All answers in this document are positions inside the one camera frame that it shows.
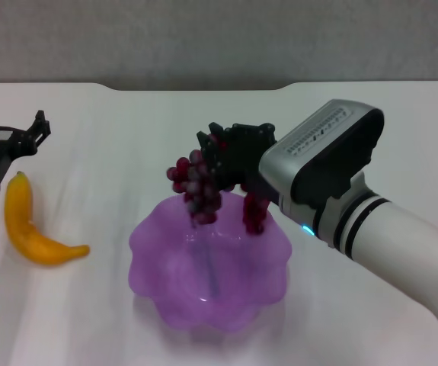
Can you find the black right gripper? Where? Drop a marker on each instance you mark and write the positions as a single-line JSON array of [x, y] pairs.
[[247, 156]]

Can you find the dark red grape bunch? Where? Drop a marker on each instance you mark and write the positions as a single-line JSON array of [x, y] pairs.
[[201, 194]]

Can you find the yellow plastic banana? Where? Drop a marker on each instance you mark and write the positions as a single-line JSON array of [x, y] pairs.
[[22, 225]]

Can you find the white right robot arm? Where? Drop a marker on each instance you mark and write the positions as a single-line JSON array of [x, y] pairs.
[[386, 244]]

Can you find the purple wavy plastic bowl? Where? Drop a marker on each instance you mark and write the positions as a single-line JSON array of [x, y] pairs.
[[209, 274]]

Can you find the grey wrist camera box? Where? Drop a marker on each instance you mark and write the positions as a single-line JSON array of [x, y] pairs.
[[325, 152]]

